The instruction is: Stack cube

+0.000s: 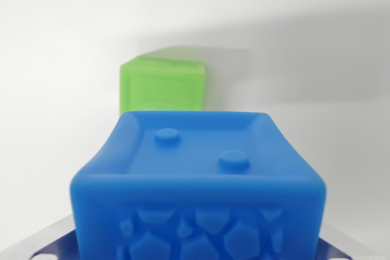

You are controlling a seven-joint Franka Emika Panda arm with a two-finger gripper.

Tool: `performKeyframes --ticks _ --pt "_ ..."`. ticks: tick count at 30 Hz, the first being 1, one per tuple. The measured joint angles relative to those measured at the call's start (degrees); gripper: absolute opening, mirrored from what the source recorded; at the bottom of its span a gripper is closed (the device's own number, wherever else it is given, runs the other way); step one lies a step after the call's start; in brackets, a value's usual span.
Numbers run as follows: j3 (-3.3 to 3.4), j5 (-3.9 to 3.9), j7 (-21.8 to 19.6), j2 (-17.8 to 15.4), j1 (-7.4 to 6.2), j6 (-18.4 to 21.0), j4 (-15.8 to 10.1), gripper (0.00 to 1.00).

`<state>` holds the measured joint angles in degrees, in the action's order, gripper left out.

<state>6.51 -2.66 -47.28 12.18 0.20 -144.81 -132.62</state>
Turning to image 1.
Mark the black padded gripper right finger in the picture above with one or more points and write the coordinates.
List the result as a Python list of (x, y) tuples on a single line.
[(333, 249)]

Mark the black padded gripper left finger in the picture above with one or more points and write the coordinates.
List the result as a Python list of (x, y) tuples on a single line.
[(58, 246)]

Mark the blue soft toy cube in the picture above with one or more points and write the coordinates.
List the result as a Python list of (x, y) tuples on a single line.
[(195, 187)]

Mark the green soft toy cube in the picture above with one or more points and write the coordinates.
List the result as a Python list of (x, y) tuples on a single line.
[(161, 86)]

